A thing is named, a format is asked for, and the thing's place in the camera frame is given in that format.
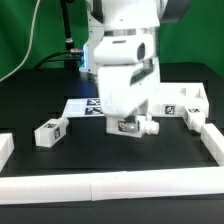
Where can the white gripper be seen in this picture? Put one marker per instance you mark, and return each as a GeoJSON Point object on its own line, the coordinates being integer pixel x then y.
{"type": "Point", "coordinates": [123, 89]}

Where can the white square table top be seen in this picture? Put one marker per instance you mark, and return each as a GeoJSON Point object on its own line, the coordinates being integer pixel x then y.
{"type": "Point", "coordinates": [171, 99]}

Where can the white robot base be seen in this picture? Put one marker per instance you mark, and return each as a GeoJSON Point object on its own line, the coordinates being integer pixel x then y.
{"type": "Point", "coordinates": [95, 34]}

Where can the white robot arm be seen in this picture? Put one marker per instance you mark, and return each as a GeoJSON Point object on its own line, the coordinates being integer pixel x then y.
{"type": "Point", "coordinates": [136, 17]}

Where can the white sheet with tags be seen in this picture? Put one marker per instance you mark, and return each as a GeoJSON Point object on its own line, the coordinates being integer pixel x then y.
{"type": "Point", "coordinates": [85, 107]}

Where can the black pole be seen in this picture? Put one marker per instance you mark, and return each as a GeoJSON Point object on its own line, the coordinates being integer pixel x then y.
{"type": "Point", "coordinates": [69, 63]}

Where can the white right fence wall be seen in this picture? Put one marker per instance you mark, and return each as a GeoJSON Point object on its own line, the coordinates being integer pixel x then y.
{"type": "Point", "coordinates": [214, 142]}

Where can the white fence wall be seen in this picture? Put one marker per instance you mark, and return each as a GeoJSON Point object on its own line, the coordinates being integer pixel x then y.
{"type": "Point", "coordinates": [214, 142]}
{"type": "Point", "coordinates": [113, 185]}
{"type": "Point", "coordinates": [6, 148]}

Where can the white front fence wall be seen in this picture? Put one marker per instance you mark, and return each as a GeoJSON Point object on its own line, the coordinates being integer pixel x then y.
{"type": "Point", "coordinates": [113, 185]}

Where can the white left fence wall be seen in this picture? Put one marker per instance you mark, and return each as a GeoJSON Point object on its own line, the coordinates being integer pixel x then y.
{"type": "Point", "coordinates": [6, 148]}

